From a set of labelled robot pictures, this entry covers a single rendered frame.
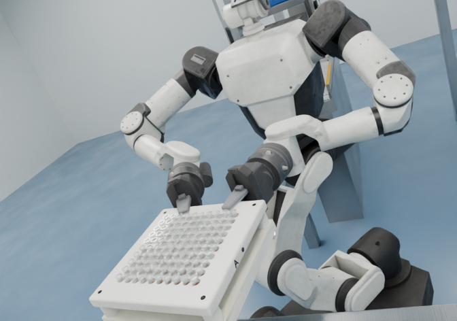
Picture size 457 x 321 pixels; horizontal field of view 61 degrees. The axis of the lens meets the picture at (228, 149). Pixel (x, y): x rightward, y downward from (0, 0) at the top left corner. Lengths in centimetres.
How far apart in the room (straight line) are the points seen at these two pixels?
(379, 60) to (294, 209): 51
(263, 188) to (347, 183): 145
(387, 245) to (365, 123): 83
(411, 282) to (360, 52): 101
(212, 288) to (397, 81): 58
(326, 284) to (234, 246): 83
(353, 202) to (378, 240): 68
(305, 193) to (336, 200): 108
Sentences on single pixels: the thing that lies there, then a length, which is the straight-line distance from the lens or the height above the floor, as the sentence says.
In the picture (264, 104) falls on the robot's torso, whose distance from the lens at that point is 111.
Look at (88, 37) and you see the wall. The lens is 652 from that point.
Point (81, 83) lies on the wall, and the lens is 688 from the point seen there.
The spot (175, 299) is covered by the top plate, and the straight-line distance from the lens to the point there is 60.
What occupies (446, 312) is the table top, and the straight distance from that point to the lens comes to 71.
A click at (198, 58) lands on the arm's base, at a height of 124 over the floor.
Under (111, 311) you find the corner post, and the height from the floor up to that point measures 100.
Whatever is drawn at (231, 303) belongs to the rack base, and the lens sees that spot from 62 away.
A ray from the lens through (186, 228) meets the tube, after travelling 72.
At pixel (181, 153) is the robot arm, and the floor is 108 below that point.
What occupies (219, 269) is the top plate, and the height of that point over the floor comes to 104.
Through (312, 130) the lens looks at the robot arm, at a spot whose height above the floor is 106.
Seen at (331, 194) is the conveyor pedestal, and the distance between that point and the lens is 225.
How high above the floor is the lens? 139
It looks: 21 degrees down
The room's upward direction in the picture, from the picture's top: 23 degrees counter-clockwise
